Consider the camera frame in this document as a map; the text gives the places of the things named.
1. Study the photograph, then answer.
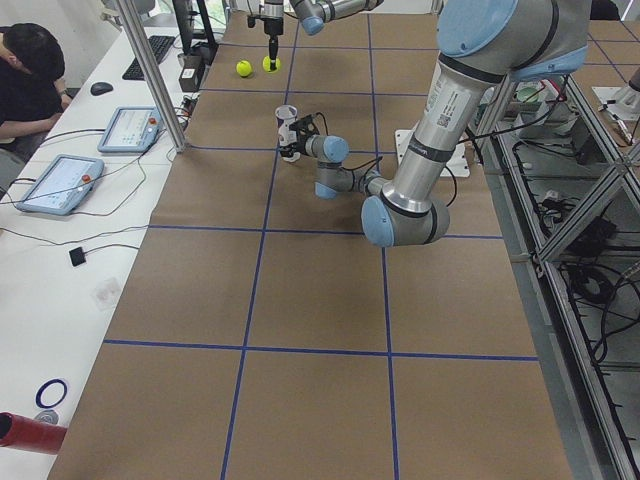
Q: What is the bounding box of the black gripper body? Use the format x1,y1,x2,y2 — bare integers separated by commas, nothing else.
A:
290,130,311,154
263,17,284,37

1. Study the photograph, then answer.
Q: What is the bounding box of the clear plastic tennis ball can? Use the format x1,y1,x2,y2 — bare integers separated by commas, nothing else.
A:
275,104,299,163

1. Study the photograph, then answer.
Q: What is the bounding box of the Roland Garros yellow tennis ball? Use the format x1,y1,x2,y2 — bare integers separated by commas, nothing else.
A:
262,56,281,73

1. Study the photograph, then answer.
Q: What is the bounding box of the Wilson 3 yellow tennis ball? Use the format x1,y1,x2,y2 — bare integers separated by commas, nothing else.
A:
236,60,253,78

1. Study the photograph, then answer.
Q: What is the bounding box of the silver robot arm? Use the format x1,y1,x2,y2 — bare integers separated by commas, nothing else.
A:
260,0,383,71
276,0,591,247

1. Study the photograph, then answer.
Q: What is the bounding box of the black box with label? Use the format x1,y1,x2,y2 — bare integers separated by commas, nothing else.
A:
179,55,205,93

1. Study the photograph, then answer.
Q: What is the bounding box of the black monitor stand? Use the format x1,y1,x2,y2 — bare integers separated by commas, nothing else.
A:
172,0,218,65

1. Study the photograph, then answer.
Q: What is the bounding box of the black keyboard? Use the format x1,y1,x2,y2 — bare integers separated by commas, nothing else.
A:
121,34,177,82

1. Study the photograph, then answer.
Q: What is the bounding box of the far blue teach pendant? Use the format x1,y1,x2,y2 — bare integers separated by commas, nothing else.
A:
97,106,163,154

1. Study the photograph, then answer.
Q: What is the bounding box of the blue teach pendant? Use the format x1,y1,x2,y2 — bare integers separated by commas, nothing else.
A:
16,154,104,216
97,106,163,154

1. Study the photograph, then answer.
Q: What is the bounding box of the black computer mouse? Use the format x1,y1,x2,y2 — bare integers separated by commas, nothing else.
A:
90,81,114,96

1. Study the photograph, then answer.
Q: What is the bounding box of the near blue teach pendant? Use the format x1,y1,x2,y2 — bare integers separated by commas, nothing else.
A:
16,154,104,216

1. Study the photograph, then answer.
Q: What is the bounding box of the person in black shirt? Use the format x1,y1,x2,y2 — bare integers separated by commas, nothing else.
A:
1,23,71,193

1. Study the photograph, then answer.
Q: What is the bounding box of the small black square device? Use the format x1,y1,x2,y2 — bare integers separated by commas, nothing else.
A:
69,247,86,267

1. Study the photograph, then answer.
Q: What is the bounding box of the blue tape roll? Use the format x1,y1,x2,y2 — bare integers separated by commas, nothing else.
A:
34,378,69,410

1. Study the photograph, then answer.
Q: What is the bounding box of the red cylinder tube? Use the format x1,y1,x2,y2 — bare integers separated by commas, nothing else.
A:
1,412,67,455

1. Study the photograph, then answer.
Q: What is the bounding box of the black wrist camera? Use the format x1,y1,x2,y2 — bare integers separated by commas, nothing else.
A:
291,114,317,134

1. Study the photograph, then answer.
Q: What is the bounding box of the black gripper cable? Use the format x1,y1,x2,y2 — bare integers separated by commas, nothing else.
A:
305,111,459,207

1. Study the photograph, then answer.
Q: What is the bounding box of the aluminium frame post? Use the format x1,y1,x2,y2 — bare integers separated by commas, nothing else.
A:
114,0,186,153

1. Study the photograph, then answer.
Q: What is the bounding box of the aluminium frame rack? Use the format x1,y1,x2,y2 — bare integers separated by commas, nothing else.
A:
471,64,639,479

